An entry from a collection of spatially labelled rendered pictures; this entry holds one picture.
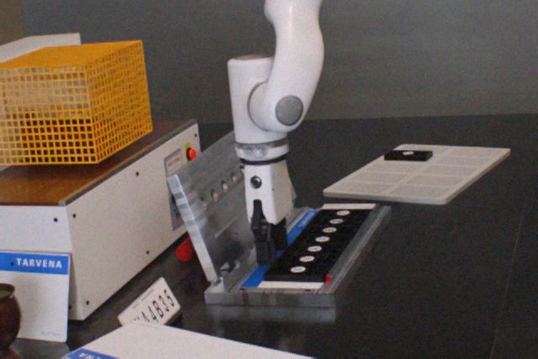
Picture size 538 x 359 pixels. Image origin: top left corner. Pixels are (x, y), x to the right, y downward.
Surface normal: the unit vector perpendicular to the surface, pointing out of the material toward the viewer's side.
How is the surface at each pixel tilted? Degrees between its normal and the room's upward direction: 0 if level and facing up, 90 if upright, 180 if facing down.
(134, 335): 0
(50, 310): 69
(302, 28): 49
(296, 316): 0
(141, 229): 90
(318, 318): 0
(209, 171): 74
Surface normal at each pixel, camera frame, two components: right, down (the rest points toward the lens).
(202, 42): -0.28, 0.25
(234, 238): 0.89, -0.29
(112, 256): 0.95, -0.02
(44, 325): -0.37, -0.11
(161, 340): -0.10, -0.97
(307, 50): 0.52, -0.35
